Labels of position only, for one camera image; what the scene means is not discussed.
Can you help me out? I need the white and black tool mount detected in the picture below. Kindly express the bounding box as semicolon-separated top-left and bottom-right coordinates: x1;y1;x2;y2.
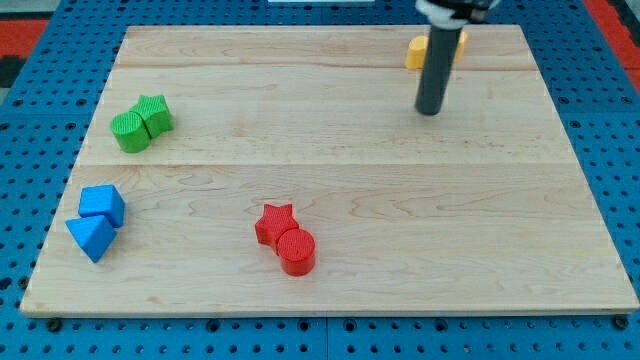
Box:
415;0;500;29

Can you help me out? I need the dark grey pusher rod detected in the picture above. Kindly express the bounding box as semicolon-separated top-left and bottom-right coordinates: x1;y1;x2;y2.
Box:
414;25;462;116

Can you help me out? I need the yellow block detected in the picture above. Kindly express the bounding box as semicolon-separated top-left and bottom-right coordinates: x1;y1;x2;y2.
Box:
405;35;429;70
454;31;468;62

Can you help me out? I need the wooden board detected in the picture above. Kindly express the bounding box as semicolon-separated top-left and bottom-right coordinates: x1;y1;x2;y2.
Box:
20;25;639;318

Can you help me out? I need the red star block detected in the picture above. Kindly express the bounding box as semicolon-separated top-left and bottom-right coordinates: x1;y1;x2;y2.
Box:
254;204;300;255

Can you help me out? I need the red cylinder block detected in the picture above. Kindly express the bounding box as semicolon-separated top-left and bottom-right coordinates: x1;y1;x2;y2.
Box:
276;229;316;276

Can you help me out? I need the green star block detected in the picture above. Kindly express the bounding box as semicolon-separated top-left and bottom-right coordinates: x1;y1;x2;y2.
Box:
130;95;174;139

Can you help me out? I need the green cylinder block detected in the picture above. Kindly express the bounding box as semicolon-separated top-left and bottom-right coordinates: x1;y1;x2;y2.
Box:
110;112;151;153

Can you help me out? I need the blue cube block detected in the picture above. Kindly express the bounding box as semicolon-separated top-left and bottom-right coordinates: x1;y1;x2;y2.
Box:
78;184;126;228

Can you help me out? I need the blue triangle block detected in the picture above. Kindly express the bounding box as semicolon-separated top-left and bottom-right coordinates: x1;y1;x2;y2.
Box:
65;215;117;263

